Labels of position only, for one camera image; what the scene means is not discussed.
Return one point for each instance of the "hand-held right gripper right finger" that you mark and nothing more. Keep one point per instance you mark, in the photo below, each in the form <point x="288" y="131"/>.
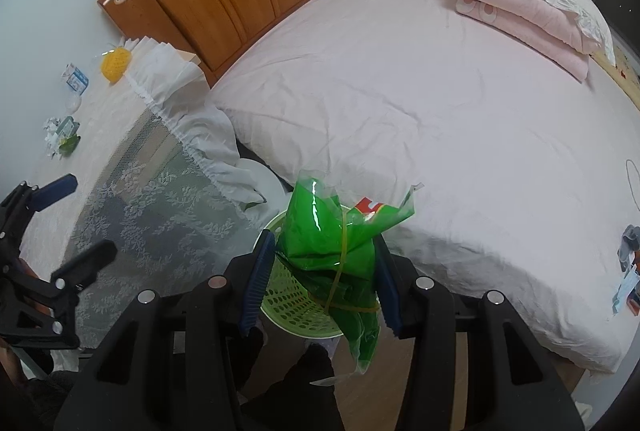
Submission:
<point x="387" y="296"/>

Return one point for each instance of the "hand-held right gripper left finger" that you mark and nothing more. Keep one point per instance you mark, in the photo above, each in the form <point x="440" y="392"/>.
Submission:
<point x="252" y="291"/>

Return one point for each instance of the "green perforated plastic basket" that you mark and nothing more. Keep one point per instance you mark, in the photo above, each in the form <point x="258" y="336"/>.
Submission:
<point x="285" y="306"/>

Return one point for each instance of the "green wrapper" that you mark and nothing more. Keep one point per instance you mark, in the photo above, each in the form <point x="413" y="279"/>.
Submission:
<point x="70" y="146"/>

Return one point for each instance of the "white lace tablecloth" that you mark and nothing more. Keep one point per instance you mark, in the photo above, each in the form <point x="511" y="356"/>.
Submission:
<point x="115" y="121"/>

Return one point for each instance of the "crumpled white paper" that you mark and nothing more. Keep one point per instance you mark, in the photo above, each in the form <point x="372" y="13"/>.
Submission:
<point x="50" y="133"/>

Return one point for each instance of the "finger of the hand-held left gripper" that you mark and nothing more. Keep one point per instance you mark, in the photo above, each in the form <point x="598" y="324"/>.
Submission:
<point x="56" y="189"/>
<point x="87" y="261"/>

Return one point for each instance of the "folded pink blanket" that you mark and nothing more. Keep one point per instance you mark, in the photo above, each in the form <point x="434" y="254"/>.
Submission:
<point x="520" y="21"/>

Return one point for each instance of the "blue and white milk carton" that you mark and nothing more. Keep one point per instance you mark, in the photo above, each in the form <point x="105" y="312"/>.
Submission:
<point x="76" y="80"/>

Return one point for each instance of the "white rounded object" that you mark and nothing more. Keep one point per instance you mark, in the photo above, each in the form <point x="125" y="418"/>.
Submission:
<point x="257" y="178"/>

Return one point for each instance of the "grey object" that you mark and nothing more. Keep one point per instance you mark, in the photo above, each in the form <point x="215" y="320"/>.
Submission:
<point x="630" y="246"/>

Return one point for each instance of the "yellow printed mat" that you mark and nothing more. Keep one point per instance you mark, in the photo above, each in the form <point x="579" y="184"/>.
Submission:
<point x="625" y="71"/>

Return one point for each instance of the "bed with pink sheet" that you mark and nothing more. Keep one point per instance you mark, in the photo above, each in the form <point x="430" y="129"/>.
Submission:
<point x="400" y="111"/>

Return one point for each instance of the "yellow mesh ball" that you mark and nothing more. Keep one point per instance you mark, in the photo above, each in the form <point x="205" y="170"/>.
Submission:
<point x="116" y="63"/>

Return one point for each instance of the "person's dark-clothed leg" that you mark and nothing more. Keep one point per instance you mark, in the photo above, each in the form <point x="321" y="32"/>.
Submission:
<point x="290" y="391"/>

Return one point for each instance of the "green plastic bag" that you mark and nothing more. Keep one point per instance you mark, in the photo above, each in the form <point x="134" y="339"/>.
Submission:
<point x="320" y="236"/>

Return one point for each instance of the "blue and white paper packet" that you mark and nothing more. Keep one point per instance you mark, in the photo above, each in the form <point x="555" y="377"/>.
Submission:
<point x="627" y="293"/>

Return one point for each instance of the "teal packet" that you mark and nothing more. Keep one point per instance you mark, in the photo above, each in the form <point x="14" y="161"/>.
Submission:
<point x="68" y="127"/>

